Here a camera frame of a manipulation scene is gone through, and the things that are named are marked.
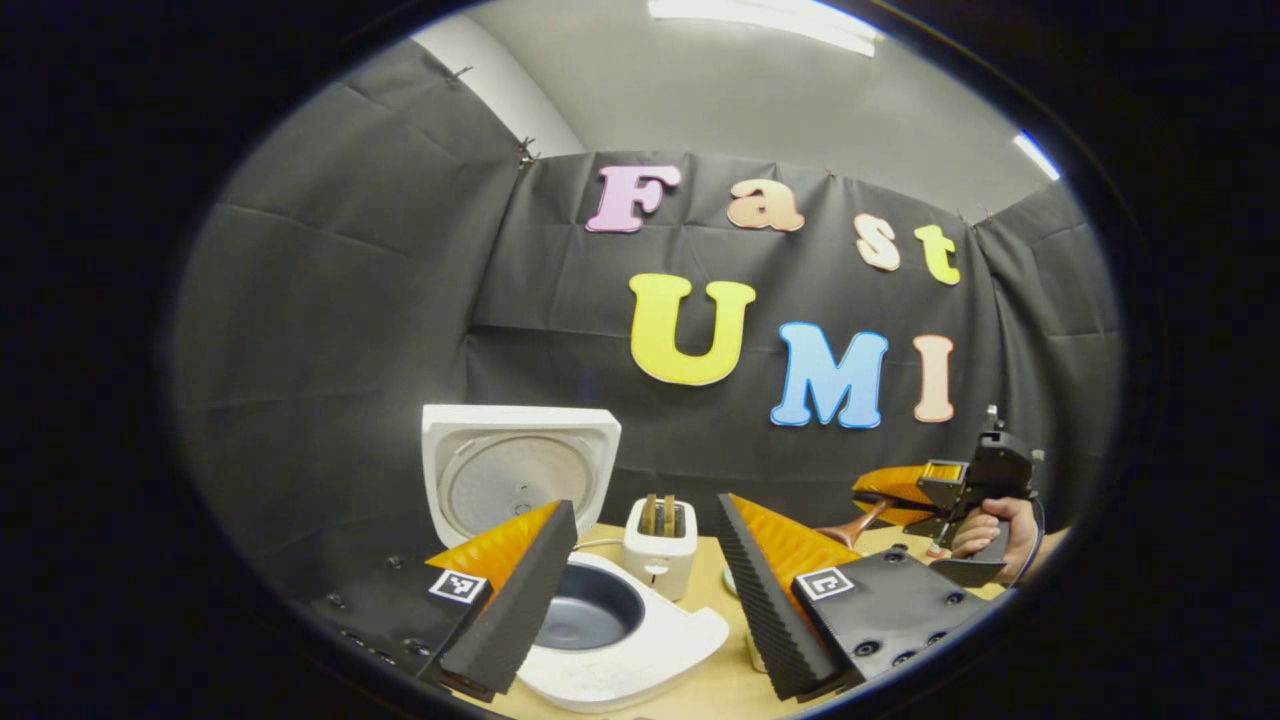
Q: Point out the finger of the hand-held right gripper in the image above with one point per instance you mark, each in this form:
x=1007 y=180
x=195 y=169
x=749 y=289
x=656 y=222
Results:
x=900 y=482
x=912 y=516

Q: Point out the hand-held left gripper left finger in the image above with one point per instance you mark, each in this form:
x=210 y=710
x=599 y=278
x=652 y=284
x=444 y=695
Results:
x=515 y=610

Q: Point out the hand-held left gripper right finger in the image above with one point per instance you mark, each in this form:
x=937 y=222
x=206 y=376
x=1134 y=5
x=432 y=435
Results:
x=770 y=610

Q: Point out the brown wooden spoon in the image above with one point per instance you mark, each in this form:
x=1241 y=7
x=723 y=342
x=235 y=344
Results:
x=840 y=537

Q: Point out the white rice cooker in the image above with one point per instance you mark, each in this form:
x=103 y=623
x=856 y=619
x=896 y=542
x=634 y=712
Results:
x=500 y=480

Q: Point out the dark grey inner pot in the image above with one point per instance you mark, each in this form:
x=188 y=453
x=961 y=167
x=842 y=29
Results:
x=595 y=610

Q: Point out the white toaster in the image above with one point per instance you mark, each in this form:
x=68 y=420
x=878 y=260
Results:
x=660 y=565

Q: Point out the brown bread slice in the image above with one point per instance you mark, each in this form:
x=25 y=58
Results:
x=649 y=515
x=669 y=516

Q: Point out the small ceiling light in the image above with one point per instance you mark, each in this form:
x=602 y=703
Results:
x=1036 y=155

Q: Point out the black backdrop cloth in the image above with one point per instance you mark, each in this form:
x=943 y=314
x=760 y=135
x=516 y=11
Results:
x=330 y=300

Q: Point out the large ceiling light panel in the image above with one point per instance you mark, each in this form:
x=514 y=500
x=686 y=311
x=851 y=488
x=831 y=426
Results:
x=770 y=18

